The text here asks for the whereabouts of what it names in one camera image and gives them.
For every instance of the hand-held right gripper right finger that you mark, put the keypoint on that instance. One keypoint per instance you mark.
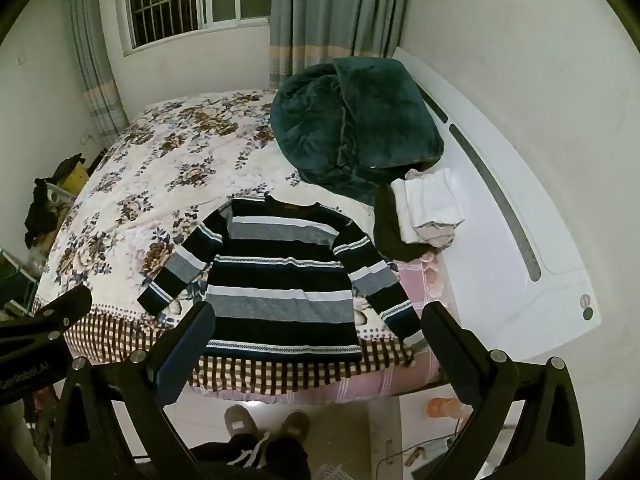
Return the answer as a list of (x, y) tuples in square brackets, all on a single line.
[(444, 346)]

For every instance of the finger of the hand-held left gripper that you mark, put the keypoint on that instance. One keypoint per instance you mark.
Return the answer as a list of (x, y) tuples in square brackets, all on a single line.
[(55, 312)]

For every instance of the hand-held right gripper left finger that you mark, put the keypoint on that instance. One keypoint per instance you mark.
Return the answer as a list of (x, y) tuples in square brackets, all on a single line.
[(186, 356)]

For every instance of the striped knit sweater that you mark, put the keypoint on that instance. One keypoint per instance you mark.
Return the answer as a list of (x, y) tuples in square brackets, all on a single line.
[(280, 280)]

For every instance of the white folded clothes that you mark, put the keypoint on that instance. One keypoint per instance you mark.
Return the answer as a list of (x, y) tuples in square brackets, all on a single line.
[(430, 200)]

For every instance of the green crate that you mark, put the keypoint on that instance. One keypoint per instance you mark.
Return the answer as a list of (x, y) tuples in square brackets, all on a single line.
[(17, 280)]

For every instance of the orange plastic object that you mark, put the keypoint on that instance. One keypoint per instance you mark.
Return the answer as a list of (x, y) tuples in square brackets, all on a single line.
[(442, 406)]

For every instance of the grey slipper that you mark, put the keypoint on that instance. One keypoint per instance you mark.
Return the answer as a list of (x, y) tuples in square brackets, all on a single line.
[(295, 424), (240, 422)]

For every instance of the white headboard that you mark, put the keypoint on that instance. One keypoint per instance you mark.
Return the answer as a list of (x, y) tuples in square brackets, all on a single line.
[(495, 270)]

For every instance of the dark clothing pile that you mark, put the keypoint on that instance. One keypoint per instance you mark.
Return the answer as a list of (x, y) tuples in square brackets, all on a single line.
[(42, 200)]

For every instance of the black cloth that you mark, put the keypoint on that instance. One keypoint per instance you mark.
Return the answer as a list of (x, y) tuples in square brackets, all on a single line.
[(387, 232)]

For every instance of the yellow box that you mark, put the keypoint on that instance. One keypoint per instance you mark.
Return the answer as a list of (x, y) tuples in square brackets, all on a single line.
[(77, 177)]

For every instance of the person's legs in black pants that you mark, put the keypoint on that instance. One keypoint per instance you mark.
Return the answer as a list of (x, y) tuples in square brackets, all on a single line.
[(280, 460)]

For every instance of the floral bed blanket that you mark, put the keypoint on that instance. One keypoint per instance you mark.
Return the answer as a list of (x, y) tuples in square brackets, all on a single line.
[(150, 170)]

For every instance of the grey-green curtain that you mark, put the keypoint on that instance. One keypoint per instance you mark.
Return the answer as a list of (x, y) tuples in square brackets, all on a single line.
[(97, 85), (335, 15)]

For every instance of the dark green plush blanket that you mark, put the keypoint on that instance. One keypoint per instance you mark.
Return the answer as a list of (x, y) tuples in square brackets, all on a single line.
[(350, 120)]

